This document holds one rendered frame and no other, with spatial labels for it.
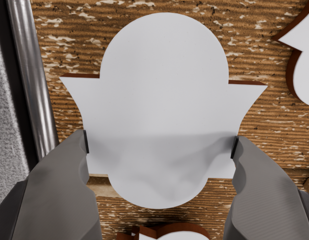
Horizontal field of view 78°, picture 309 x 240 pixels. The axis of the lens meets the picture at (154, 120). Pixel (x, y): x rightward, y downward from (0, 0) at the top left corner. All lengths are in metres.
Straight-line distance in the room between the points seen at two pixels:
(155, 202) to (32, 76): 0.16
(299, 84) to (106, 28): 0.16
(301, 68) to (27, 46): 0.23
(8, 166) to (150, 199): 0.20
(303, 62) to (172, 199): 0.15
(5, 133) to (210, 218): 0.27
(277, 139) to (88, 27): 0.21
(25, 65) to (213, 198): 0.25
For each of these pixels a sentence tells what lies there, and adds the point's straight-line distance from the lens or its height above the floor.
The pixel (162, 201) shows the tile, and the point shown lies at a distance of 0.16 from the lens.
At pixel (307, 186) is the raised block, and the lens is 0.29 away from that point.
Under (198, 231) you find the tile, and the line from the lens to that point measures 0.26.
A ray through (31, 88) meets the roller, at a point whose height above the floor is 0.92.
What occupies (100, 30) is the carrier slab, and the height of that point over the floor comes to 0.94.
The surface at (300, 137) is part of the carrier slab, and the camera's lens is 0.25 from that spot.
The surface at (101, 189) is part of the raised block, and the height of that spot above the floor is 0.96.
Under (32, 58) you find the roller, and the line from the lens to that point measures 0.22.
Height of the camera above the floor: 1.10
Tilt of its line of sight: 62 degrees down
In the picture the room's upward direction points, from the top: 180 degrees clockwise
